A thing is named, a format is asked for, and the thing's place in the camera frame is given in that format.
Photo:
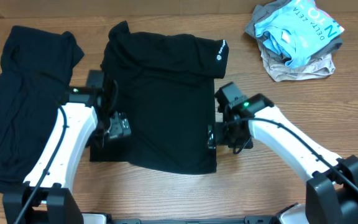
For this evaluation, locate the beige folded garment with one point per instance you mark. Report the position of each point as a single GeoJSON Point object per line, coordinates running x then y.
{"type": "Point", "coordinates": [320, 67]}

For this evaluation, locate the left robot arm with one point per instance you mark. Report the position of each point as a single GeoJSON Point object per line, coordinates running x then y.
{"type": "Point", "coordinates": [45, 195]}

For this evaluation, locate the black t-shirt with logo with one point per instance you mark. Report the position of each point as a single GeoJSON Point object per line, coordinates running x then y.
{"type": "Point", "coordinates": [166, 90]}

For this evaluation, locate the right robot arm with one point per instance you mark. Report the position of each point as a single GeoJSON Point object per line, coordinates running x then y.
{"type": "Point", "coordinates": [331, 181]}

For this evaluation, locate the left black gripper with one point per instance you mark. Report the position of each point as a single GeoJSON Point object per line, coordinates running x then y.
{"type": "Point", "coordinates": [100, 138]}

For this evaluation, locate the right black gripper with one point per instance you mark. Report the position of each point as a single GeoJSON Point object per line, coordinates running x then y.
{"type": "Point", "coordinates": [247, 142]}

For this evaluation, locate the light blue printed t-shirt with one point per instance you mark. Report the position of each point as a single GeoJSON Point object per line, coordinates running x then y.
{"type": "Point", "coordinates": [297, 31]}

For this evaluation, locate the black shirt left pile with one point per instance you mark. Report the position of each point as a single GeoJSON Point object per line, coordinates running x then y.
{"type": "Point", "coordinates": [37, 67]}

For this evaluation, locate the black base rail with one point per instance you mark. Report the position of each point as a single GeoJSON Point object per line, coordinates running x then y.
{"type": "Point", "coordinates": [194, 221]}

